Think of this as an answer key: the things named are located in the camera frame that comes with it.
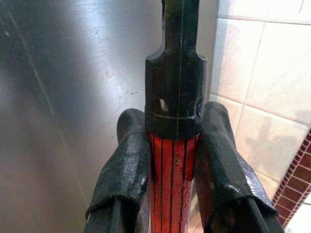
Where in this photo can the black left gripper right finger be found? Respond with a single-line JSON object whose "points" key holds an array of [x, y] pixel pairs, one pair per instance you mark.
{"points": [[223, 155]]}

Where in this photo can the stainless steel cabinet panel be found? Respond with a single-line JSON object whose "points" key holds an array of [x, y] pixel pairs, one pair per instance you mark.
{"points": [[80, 97]]}

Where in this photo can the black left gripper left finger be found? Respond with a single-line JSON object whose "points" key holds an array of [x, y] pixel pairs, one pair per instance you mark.
{"points": [[121, 165]]}

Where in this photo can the red brick-pattern pole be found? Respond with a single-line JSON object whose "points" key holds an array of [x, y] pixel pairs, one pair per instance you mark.
{"points": [[295, 179]]}

